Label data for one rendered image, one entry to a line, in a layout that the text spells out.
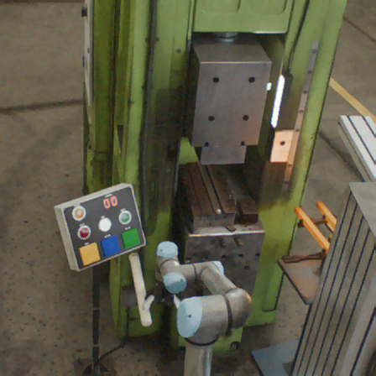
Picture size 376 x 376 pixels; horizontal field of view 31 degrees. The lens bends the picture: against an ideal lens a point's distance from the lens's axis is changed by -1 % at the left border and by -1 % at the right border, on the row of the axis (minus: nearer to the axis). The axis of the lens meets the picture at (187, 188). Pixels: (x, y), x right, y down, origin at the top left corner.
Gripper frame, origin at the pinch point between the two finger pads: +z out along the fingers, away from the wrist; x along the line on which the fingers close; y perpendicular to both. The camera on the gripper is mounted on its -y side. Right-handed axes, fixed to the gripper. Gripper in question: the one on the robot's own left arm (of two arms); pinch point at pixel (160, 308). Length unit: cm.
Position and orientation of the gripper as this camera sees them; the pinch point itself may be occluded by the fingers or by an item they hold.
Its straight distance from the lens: 276.3
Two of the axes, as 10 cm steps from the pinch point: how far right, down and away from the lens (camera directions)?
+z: -0.9, 8.0, 5.9
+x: 9.9, 0.0, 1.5
